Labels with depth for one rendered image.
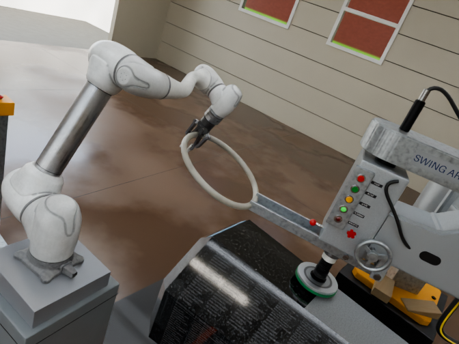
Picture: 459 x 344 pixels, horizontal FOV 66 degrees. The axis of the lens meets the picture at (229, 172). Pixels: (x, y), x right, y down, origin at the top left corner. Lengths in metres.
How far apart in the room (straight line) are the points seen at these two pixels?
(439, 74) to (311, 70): 2.37
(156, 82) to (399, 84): 6.65
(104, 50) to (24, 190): 0.58
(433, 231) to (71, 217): 1.39
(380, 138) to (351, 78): 6.31
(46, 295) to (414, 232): 1.41
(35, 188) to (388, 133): 1.34
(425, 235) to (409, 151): 0.36
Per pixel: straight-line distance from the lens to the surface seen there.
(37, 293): 1.44
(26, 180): 1.49
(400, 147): 1.51
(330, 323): 1.79
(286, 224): 1.72
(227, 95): 1.71
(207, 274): 1.85
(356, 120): 7.79
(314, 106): 8.01
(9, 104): 2.35
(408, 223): 1.63
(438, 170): 1.55
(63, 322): 1.52
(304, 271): 1.87
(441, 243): 1.68
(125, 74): 1.27
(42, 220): 1.37
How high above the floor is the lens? 1.95
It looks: 24 degrees down
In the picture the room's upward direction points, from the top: 21 degrees clockwise
